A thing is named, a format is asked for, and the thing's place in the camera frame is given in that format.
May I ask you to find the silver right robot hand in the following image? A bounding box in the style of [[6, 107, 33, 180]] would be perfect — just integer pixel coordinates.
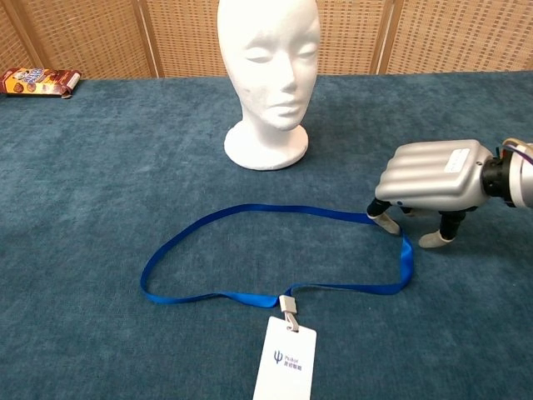
[[366, 139, 495, 250]]

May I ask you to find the blue lanyard with clip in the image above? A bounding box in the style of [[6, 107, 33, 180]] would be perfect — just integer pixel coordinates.
[[140, 202, 414, 333]]

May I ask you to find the white ID badge card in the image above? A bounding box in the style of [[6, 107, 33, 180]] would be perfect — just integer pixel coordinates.
[[252, 315, 317, 400]]

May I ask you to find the wicker folding screen panel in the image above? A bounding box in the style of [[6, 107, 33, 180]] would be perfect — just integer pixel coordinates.
[[2, 0, 164, 81], [0, 0, 31, 74], [139, 0, 395, 79], [376, 0, 533, 76]]

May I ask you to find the white foam mannequin head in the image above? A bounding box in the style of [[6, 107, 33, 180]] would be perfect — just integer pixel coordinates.
[[217, 0, 321, 172]]

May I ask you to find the teal table cloth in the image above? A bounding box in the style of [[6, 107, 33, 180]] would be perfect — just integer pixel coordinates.
[[0, 70, 533, 400]]

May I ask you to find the brown snack box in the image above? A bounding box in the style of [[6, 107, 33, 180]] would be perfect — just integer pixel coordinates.
[[0, 67, 82, 101]]

